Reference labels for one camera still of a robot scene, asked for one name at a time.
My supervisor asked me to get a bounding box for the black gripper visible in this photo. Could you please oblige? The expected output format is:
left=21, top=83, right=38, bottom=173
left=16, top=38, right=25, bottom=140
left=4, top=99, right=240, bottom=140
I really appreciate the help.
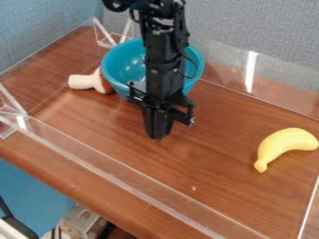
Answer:
left=126, top=81, right=196, bottom=140

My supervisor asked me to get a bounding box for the blue bowl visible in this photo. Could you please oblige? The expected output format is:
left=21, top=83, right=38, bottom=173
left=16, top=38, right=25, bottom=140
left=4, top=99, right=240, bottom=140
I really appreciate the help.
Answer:
left=100, top=37, right=204, bottom=98

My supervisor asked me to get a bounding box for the white and red toy mushroom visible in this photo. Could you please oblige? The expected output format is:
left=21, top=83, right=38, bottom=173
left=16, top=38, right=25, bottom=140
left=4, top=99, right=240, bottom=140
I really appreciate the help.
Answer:
left=66, top=68, right=113, bottom=94

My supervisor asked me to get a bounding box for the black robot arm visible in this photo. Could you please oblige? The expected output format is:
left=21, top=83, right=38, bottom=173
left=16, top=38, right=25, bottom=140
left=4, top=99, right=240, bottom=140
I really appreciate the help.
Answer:
left=102, top=0, right=194, bottom=140

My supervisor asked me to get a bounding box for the clear acrylic front barrier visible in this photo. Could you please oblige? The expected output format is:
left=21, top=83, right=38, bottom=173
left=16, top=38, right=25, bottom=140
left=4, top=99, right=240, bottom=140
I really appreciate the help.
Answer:
left=0, top=116, right=268, bottom=239

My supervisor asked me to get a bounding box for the clear acrylic barrier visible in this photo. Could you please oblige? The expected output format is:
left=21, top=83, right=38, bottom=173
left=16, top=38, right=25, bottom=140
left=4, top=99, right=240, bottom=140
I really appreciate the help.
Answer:
left=0, top=116, right=268, bottom=239
left=200, top=44, right=319, bottom=120

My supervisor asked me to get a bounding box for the clear acrylic back barrier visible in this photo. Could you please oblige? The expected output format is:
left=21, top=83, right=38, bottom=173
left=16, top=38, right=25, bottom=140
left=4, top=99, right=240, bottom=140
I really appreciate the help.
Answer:
left=200, top=44, right=319, bottom=120

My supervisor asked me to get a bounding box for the yellow toy banana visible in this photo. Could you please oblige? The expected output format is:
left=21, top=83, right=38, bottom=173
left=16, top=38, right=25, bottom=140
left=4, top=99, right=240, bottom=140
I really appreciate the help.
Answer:
left=253, top=128, right=319, bottom=173

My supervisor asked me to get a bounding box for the white block under table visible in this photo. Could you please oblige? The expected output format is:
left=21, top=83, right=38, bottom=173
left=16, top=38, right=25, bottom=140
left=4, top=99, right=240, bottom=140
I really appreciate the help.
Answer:
left=48, top=204, right=108, bottom=239

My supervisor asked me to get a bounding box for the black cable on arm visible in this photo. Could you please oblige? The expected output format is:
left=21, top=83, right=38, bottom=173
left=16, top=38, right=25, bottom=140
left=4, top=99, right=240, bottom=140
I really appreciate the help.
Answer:
left=178, top=50, right=198, bottom=79

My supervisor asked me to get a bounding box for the clear acrylic corner bracket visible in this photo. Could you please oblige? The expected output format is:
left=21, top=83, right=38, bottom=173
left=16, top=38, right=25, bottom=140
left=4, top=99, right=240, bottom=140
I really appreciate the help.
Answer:
left=92, top=17, right=134, bottom=49

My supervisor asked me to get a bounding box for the clear acrylic left bracket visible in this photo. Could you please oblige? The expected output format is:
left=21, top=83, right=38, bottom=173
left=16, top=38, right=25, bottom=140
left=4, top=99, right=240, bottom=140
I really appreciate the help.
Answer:
left=0, top=83, right=28, bottom=140

